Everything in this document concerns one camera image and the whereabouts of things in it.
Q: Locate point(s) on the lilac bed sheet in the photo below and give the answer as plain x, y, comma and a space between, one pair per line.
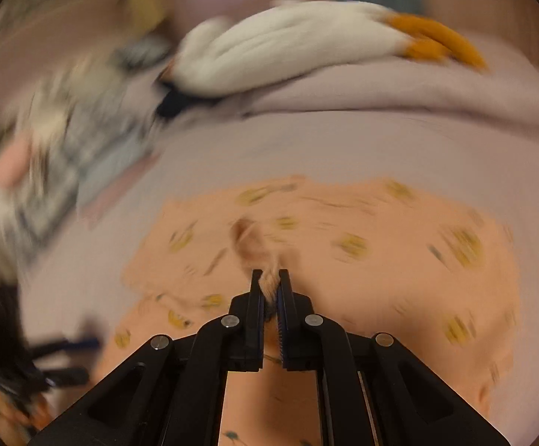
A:
213, 158

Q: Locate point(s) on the pink cloth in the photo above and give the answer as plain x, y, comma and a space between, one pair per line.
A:
14, 162

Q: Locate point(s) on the white plush goose toy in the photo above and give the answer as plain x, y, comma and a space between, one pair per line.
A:
274, 51

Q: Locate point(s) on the navy dark cloth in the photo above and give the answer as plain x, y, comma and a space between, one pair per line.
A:
176, 102

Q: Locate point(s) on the peach cartoon print pants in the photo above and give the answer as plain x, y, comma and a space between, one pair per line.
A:
367, 288

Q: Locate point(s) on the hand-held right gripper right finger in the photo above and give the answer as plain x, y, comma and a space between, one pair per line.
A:
281, 334

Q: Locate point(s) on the grey plaid pillow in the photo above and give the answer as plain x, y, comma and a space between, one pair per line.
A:
65, 148

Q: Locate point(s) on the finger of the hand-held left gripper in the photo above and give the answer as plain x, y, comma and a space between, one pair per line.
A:
67, 344
67, 375

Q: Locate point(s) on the lilac duvet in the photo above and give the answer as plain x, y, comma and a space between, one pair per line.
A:
390, 93

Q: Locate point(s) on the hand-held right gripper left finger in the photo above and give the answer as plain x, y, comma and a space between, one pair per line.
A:
259, 331

